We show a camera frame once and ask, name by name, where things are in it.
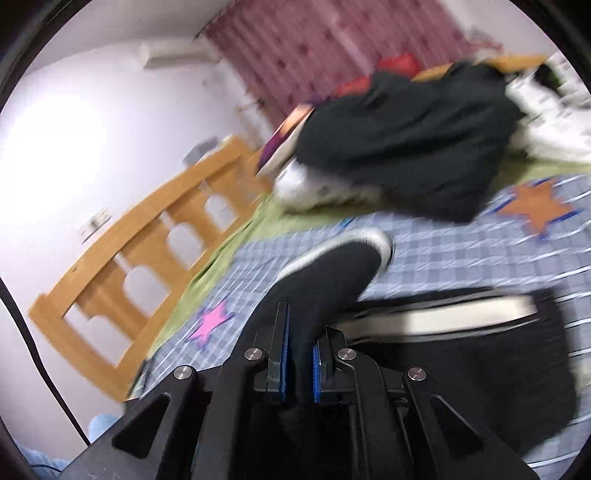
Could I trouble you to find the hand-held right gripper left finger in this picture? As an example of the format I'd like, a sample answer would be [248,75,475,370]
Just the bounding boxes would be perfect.
[69,302,291,480]

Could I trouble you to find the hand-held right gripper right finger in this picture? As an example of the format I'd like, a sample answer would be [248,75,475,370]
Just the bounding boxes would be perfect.
[311,325,539,480]

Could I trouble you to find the black pants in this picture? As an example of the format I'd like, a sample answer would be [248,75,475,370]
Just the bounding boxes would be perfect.
[198,227,580,480]

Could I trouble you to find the green bed sheet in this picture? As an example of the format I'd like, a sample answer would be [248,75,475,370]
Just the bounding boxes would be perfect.
[148,152,591,361]

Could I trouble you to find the checked blanket with stars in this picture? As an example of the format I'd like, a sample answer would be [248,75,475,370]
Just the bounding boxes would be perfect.
[139,178,591,480]

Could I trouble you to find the grey box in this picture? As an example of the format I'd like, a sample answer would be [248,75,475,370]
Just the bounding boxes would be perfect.
[185,137,220,164]

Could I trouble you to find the purple patterned pillow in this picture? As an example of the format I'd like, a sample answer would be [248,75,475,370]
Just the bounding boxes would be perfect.
[256,102,317,178]

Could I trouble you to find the black jacket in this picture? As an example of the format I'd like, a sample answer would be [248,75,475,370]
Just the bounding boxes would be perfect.
[295,62,525,224]

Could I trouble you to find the maroon striped curtain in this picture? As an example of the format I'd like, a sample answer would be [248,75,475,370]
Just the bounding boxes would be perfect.
[205,0,476,121]

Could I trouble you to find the large red chair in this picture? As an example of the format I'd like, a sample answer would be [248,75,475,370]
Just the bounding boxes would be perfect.
[379,53,421,75]

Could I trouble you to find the white air conditioner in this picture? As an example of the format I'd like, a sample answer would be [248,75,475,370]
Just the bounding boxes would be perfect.
[141,41,220,70]

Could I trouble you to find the wooden bed frame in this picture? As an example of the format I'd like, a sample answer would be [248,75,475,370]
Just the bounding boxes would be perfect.
[28,54,548,402]

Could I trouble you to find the white wall switch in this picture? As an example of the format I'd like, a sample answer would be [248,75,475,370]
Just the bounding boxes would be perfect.
[79,208,112,243]

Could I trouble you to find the black cable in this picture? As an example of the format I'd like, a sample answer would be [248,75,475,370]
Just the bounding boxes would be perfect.
[0,277,90,446]

